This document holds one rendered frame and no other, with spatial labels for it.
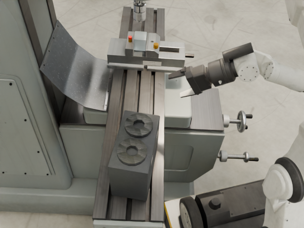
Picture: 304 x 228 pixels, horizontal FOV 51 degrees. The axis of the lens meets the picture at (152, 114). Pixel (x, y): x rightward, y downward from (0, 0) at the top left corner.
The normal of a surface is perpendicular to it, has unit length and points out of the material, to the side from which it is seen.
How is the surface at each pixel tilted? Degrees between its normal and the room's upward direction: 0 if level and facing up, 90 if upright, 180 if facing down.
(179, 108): 0
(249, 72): 79
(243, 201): 0
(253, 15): 0
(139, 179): 90
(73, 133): 90
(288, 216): 63
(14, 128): 88
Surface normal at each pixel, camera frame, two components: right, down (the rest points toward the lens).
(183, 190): 0.04, -0.63
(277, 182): -0.97, 0.18
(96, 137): -0.03, 0.77
